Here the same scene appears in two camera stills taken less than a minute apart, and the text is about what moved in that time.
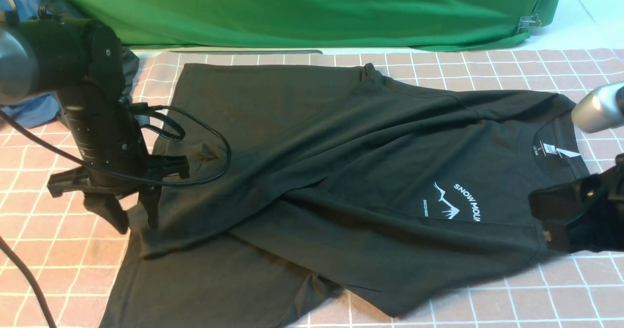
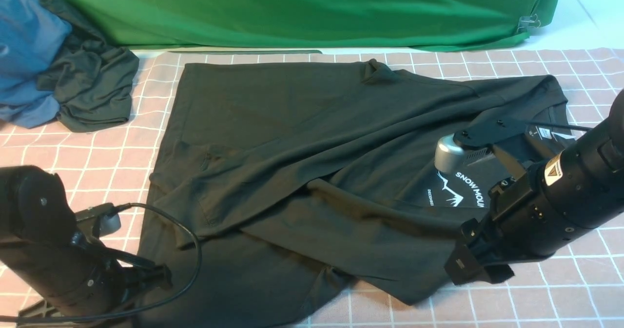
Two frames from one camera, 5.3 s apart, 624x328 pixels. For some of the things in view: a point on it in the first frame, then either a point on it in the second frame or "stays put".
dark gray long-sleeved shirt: [305, 182] stays put
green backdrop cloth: [415, 13] stays put
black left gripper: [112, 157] to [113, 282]
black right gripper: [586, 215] to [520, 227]
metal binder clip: [526, 23] stays put
